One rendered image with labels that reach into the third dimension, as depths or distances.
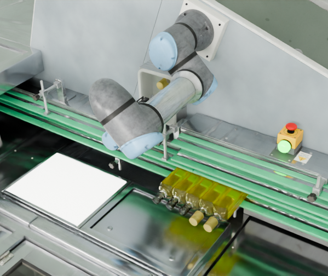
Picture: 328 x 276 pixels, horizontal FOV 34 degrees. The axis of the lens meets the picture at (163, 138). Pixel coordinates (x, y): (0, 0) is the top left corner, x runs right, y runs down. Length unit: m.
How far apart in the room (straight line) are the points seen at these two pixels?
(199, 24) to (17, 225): 1.04
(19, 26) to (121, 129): 1.59
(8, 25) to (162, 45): 1.35
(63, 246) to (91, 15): 0.95
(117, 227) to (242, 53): 0.79
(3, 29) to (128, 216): 1.29
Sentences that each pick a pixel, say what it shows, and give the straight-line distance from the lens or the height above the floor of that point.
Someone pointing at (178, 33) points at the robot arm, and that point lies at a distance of 1.81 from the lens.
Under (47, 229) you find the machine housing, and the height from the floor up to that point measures 1.38.
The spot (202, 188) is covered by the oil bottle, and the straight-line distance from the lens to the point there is 1.97.
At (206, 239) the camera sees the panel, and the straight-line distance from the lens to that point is 2.00.
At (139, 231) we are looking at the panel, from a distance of 2.04.
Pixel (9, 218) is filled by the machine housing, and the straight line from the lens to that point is 2.23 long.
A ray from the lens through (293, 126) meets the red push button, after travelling 1.93.
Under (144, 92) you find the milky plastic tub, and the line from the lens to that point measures 2.19.
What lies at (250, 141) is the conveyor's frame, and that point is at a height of 0.83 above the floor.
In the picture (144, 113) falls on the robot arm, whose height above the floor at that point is 1.33.
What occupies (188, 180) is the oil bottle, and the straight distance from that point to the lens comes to 2.01.
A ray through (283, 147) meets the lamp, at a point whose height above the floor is 0.85.
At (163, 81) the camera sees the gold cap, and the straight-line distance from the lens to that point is 2.13.
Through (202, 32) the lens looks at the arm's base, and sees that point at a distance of 1.89.
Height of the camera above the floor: 2.33
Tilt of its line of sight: 42 degrees down
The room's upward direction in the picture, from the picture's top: 131 degrees counter-clockwise
